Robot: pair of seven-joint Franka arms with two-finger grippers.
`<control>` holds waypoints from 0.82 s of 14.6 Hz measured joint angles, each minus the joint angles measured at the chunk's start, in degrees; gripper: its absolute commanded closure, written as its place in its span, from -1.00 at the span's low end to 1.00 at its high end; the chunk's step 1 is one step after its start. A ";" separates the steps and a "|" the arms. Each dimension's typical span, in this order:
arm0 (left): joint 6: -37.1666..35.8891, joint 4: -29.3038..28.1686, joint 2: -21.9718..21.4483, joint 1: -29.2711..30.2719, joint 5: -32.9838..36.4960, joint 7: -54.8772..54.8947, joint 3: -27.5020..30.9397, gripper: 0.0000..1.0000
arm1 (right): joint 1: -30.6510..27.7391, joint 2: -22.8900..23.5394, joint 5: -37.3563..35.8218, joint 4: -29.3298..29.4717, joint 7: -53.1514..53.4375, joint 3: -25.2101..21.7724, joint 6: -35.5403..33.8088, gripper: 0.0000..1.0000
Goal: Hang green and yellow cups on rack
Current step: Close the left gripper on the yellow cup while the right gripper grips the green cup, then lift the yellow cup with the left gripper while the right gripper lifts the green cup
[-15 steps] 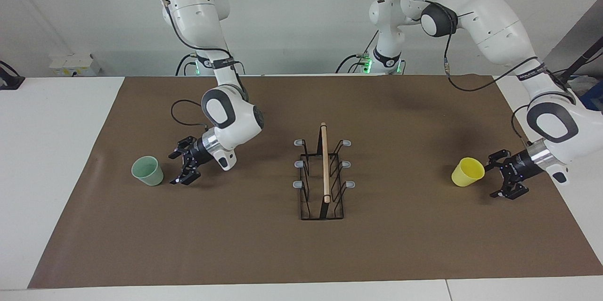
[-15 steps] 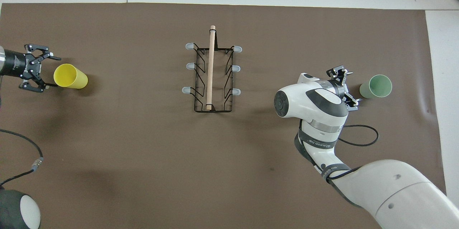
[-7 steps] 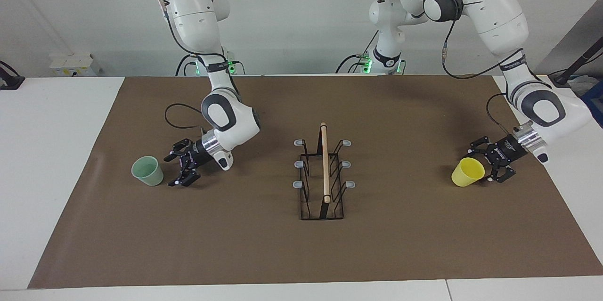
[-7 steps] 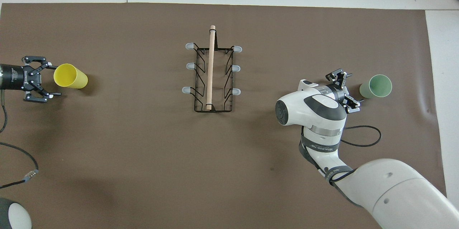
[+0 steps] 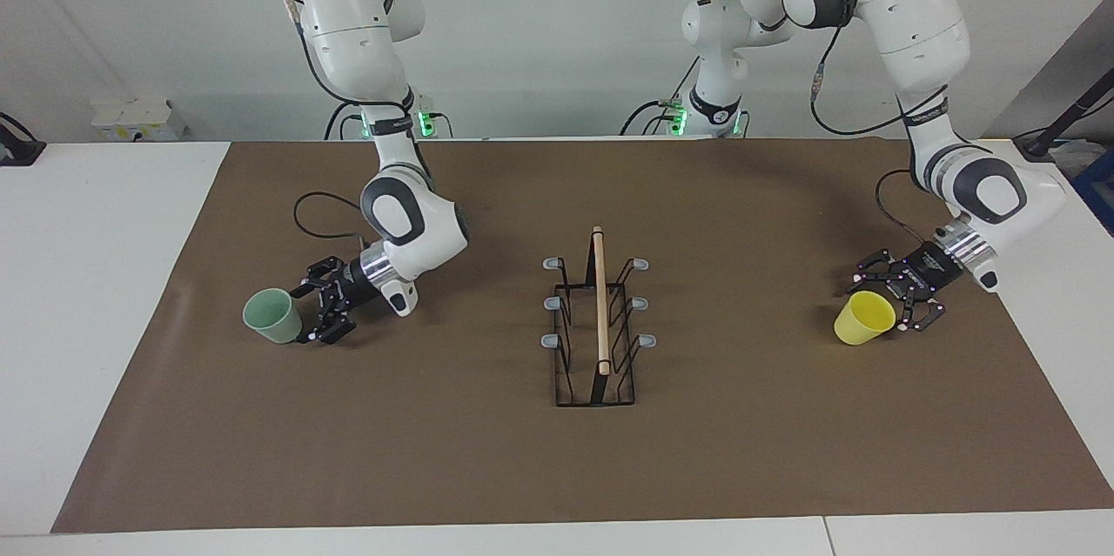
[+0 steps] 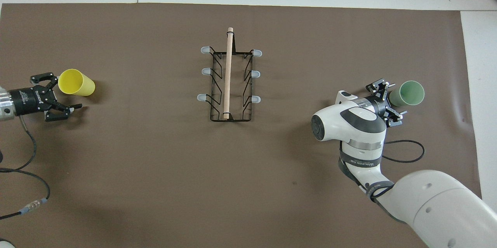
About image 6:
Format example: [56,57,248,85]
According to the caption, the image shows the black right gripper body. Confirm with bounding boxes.
[365,95,390,118]

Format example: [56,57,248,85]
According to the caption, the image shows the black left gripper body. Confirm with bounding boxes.
[9,85,58,116]

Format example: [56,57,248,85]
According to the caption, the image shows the yellow plastic cup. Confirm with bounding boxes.
[57,69,96,97]

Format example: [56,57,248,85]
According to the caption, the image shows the green plastic cup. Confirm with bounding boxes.
[389,80,425,107]

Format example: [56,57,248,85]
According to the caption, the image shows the brown table mat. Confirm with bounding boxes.
[0,3,482,248]

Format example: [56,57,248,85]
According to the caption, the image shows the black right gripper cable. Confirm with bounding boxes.
[382,139,425,163]

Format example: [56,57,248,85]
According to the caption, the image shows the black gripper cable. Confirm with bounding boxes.
[382,139,425,163]
[0,118,51,221]

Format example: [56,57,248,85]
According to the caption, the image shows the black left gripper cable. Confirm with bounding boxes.
[0,118,51,221]

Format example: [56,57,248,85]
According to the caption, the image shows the black wire rack wooden handle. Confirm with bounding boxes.
[196,27,263,122]

